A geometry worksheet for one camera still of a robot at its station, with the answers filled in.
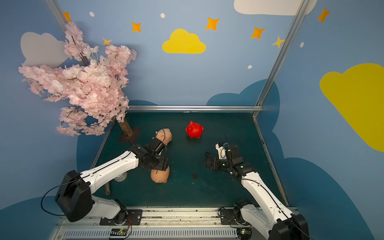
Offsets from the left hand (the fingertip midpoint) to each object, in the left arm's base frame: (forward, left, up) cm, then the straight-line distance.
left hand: (162, 163), depth 84 cm
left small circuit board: (-32, +18, -12) cm, 39 cm away
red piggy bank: (+25, -18, -1) cm, 31 cm away
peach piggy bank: (-7, 0, -2) cm, 7 cm away
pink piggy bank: (+22, +3, -4) cm, 23 cm away
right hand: (+1, -28, +3) cm, 29 cm away
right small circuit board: (-31, -44, -11) cm, 55 cm away
